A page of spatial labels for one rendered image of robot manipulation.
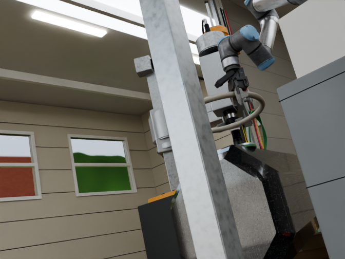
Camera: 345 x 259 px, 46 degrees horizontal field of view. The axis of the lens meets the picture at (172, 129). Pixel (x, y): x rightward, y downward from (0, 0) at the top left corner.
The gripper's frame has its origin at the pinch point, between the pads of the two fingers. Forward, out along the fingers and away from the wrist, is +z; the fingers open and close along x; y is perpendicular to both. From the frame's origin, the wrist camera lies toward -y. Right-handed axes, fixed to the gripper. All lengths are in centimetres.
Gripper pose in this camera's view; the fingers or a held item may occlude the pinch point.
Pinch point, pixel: (237, 105)
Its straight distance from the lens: 199.9
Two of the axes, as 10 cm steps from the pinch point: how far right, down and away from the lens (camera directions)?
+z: 1.7, 9.3, -3.3
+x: -1.9, 3.6, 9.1
